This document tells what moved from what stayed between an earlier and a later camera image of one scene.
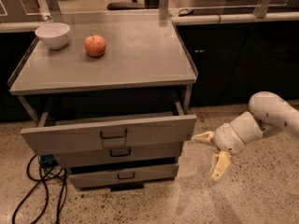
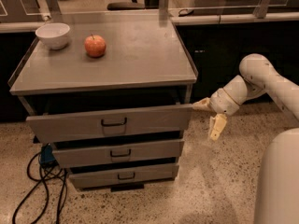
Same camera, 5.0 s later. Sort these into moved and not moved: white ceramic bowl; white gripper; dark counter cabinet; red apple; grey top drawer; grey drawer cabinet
Moved: grey top drawer; white gripper
Not moved: grey drawer cabinet; white ceramic bowl; red apple; dark counter cabinet
